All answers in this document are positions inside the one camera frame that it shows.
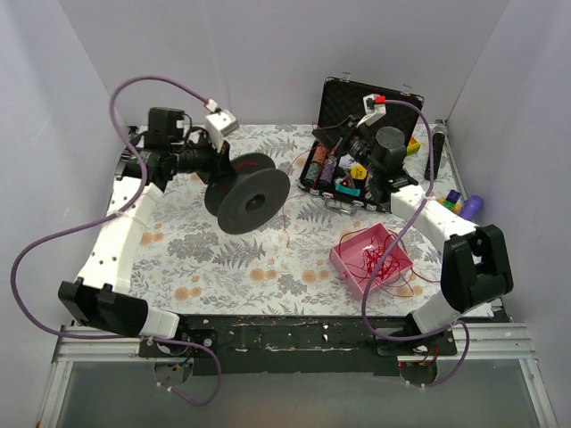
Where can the teal object in case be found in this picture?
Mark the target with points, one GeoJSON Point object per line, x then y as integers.
{"type": "Point", "coordinates": [355, 192]}

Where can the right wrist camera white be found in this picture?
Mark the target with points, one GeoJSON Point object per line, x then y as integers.
{"type": "Point", "coordinates": [374, 106]}

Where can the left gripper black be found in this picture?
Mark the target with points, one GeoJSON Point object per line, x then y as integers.
{"type": "Point", "coordinates": [221, 160]}

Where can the floral table mat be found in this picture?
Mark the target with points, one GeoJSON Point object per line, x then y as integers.
{"type": "Point", "coordinates": [186, 264]}

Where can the black poker chip case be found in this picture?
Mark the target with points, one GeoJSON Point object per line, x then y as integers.
{"type": "Point", "coordinates": [323, 170]}

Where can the black filament spool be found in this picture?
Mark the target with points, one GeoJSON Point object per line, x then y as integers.
{"type": "Point", "coordinates": [249, 199]}

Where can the pink open box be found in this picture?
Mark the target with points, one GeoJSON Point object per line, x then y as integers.
{"type": "Point", "coordinates": [357, 254]}

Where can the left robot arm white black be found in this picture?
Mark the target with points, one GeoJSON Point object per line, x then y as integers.
{"type": "Point", "coordinates": [99, 297]}

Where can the colourful toy block stack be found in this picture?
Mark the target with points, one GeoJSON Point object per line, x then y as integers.
{"type": "Point", "coordinates": [451, 201]}

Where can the yellow green toy block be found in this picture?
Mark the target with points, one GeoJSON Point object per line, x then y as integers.
{"type": "Point", "coordinates": [413, 146]}

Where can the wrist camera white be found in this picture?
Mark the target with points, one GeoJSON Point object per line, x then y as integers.
{"type": "Point", "coordinates": [219, 125]}
{"type": "Point", "coordinates": [374, 106]}

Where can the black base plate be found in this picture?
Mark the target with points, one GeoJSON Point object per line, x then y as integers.
{"type": "Point", "coordinates": [287, 345]}

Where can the black remote control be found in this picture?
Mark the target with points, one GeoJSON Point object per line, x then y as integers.
{"type": "Point", "coordinates": [439, 134]}

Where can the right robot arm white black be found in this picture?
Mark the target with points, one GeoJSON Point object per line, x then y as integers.
{"type": "Point", "coordinates": [475, 268]}

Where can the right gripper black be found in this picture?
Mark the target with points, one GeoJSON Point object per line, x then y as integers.
{"type": "Point", "coordinates": [338, 137]}

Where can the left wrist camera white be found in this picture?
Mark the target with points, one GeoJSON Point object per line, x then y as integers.
{"type": "Point", "coordinates": [219, 125]}

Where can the purple cylindrical toy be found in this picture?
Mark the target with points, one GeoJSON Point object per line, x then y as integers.
{"type": "Point", "coordinates": [472, 205]}

